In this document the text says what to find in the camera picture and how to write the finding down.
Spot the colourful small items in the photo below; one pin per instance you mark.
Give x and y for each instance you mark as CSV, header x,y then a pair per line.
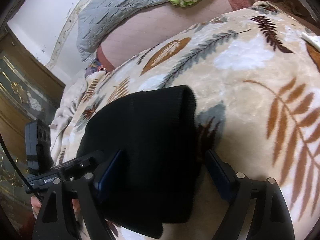
x,y
94,66

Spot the grey quilted blanket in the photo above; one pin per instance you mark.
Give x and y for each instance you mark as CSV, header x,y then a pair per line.
x,y
100,17

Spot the pink quilted mattress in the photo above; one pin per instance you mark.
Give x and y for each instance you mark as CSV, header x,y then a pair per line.
x,y
156,24

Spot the black pants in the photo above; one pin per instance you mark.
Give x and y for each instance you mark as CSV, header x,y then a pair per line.
x,y
158,168

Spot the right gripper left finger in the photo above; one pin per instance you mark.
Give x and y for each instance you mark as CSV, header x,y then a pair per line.
x,y
56,219

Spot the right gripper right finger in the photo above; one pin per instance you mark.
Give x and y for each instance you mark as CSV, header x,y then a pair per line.
x,y
271,218

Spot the wooden glass door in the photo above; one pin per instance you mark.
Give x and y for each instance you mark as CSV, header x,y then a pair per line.
x,y
28,91

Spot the person's left hand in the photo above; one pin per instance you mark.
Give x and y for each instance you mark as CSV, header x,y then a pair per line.
x,y
36,205

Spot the leaf pattern beige blanket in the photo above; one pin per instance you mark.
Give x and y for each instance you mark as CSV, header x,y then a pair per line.
x,y
256,82

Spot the beige crumpled cloth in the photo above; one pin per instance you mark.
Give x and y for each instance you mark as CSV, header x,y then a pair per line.
x,y
70,100

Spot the black camera box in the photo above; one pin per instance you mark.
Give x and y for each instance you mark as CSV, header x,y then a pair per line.
x,y
37,146

